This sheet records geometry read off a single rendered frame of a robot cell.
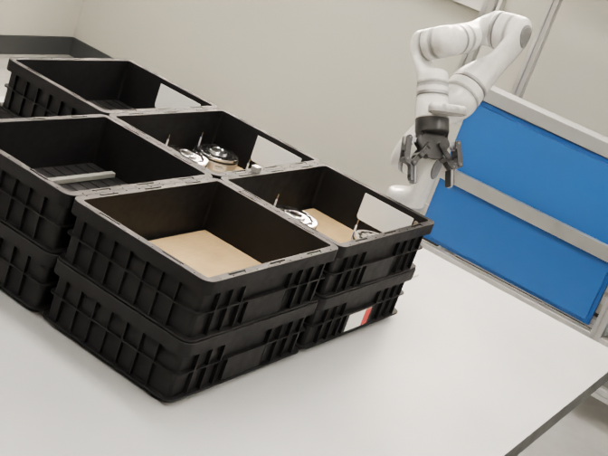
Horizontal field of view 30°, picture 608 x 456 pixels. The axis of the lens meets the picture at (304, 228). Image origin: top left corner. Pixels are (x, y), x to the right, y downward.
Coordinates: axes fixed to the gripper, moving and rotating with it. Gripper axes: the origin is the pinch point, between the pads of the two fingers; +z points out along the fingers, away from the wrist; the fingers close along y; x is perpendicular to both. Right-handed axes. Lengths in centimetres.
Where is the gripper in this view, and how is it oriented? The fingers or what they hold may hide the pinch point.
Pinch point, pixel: (431, 183)
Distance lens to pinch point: 248.7
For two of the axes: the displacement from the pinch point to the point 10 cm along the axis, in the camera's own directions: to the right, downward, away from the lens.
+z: -0.3, 9.9, -1.1
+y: -9.0, -0.7, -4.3
